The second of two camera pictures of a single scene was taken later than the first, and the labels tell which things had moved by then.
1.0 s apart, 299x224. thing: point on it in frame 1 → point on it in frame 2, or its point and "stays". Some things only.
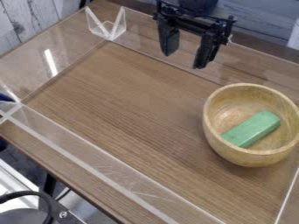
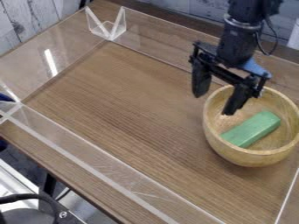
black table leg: (49, 185) stays
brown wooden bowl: (231, 104) stays
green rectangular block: (252, 128) stays
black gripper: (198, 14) → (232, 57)
